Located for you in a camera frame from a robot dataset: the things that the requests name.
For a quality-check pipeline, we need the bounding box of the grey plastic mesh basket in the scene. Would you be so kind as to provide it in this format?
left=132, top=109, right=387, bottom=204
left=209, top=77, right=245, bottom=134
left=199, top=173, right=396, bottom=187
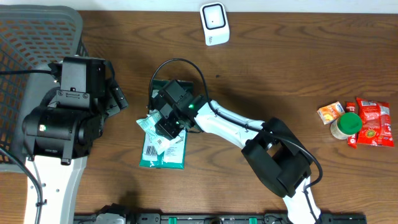
left=1, top=5, right=88, bottom=161

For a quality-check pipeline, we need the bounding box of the pale green wipes pack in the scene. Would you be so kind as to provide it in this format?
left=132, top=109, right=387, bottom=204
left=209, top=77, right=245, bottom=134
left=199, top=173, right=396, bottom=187
left=136, top=111, right=184, bottom=155

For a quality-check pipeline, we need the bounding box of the red instant coffee stick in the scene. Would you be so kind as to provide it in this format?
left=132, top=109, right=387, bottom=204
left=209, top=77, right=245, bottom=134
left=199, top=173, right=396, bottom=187
left=346, top=102, right=358, bottom=149

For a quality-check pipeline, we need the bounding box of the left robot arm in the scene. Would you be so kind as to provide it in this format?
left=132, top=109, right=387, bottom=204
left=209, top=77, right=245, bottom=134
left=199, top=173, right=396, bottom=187
left=19, top=56, right=128, bottom=223

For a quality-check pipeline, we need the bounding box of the green lid jar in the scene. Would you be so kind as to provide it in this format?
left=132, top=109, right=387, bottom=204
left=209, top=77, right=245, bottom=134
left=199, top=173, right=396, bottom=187
left=330, top=112, right=363, bottom=140

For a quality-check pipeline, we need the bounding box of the green 3M gloves package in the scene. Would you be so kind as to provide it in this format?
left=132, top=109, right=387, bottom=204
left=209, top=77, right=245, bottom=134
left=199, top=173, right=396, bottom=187
left=139, top=79, right=194, bottom=170

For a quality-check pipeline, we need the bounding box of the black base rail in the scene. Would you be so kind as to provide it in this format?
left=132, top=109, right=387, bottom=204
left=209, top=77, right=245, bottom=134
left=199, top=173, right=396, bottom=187
left=74, top=212, right=368, bottom=224

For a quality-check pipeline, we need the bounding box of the red snack bag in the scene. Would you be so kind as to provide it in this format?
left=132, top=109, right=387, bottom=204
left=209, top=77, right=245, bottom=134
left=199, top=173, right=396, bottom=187
left=356, top=97, right=394, bottom=147

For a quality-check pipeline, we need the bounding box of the white barcode scanner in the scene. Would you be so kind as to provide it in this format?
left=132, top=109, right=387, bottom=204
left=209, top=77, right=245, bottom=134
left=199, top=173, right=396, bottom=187
left=200, top=2, right=230, bottom=46

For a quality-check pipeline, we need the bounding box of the orange snack packet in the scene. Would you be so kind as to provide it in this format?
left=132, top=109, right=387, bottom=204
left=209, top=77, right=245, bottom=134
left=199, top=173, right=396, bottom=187
left=317, top=101, right=345, bottom=124

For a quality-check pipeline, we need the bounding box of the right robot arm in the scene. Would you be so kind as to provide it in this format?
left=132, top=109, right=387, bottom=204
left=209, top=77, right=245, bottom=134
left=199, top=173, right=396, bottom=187
left=149, top=80, right=322, bottom=223

